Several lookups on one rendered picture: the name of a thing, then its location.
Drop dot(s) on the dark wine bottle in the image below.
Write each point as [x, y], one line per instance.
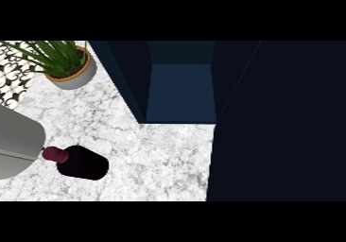
[83, 162]

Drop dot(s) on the dark blue cabinet door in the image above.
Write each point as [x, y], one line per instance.
[287, 126]

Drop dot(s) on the dark blue cabinet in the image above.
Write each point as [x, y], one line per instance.
[180, 91]

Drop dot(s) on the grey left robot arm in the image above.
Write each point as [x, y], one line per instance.
[12, 141]

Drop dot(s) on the green potted plant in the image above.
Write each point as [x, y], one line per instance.
[63, 64]

